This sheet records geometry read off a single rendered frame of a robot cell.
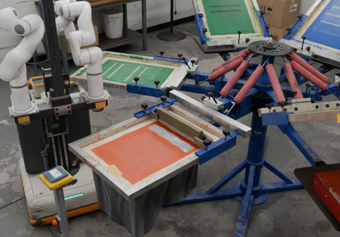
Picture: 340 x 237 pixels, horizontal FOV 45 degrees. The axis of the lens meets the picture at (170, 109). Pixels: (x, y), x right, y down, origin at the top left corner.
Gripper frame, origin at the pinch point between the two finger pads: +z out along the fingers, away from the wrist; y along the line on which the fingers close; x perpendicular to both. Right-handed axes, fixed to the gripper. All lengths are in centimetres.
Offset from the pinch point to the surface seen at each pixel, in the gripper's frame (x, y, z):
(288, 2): -322, 251, 31
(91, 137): 10, -46, 38
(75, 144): 20, -50, 37
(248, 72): -121, 5, 44
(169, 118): -39, -47, 42
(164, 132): -33, -48, 49
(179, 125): -41, -54, 46
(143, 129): -22, -40, 46
